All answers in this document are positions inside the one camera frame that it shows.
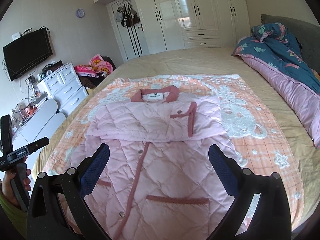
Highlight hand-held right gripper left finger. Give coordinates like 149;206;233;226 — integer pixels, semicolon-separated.
26;143;118;240

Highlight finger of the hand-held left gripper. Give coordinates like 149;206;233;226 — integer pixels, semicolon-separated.
25;137;50;153

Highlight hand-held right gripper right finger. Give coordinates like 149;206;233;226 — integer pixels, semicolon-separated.
209;144;293;240

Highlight pink quilted jacket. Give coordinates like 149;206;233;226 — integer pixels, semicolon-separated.
54;85;253;240

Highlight person's left forearm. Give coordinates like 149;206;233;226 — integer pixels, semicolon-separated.
0;192;19;230

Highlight person's left hand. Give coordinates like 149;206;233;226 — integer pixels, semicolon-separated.
1;155;32;208

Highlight rounded pale desk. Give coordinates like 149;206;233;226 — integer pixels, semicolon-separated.
12;99;67;160

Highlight orange printed blanket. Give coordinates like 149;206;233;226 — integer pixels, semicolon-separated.
40;74;304;240

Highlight white drawer chest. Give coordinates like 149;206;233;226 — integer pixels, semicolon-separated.
37;64;88;113

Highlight dark box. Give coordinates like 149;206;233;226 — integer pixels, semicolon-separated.
42;60;63;74

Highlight black television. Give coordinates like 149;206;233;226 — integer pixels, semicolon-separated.
2;28;53;82

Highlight pink cartoon blanket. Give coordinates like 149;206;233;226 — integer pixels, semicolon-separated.
74;54;113;78

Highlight bed with beige sheet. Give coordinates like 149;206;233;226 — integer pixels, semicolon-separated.
31;45;320;240

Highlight blue floral quilt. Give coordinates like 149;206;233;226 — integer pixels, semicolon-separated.
231;22;320;149

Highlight white door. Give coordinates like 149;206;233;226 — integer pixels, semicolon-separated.
106;0;148;60

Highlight black hanging handbag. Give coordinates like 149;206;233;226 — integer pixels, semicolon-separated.
121;5;133;28

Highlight brown hanging handbag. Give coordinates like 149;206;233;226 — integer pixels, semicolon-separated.
129;5;140;25

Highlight white wardrobe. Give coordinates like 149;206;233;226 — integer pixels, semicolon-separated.
91;0;250;50

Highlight grey headboard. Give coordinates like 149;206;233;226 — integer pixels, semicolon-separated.
260;14;320;75

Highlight desk clutter with cables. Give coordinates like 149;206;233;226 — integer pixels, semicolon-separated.
10;90;48;128

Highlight dark hanging straps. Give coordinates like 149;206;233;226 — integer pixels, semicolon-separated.
127;27;140;55

